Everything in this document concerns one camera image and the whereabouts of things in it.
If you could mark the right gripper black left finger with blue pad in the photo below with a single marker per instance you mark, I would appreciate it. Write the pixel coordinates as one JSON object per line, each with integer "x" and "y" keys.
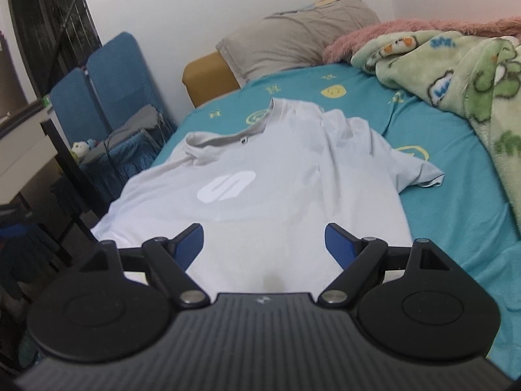
{"x": 117, "y": 302}

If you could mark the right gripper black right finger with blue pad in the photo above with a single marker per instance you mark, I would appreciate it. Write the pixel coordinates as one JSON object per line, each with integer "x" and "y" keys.
{"x": 413, "y": 302}

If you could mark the white t-shirt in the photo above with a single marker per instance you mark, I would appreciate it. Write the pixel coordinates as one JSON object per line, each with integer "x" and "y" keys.
{"x": 264, "y": 197}

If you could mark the grey clothes on chair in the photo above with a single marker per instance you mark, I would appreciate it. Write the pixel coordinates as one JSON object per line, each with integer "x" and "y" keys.
{"x": 148, "y": 118}

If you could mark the blue folding chair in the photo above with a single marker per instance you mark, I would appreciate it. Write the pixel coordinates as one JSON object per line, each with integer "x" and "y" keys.
{"x": 91, "y": 102}

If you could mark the teal patterned bed sheet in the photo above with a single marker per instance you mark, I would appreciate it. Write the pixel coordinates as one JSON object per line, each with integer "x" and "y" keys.
{"x": 468, "y": 215}

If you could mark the dark desk top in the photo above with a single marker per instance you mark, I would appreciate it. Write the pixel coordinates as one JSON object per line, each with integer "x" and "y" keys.
{"x": 12, "y": 121}

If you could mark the green cartoon fleece blanket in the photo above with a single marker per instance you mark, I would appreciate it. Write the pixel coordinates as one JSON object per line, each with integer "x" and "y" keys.
{"x": 474, "y": 77}

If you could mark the yellow wooden headboard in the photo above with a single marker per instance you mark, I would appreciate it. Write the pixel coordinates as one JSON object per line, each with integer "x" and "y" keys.
{"x": 208, "y": 78}

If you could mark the grey beige pillow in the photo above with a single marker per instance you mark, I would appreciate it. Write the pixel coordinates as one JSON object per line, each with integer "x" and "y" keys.
{"x": 291, "y": 39}

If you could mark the dark window with grille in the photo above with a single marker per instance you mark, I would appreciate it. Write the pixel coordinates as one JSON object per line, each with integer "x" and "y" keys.
{"x": 54, "y": 37}

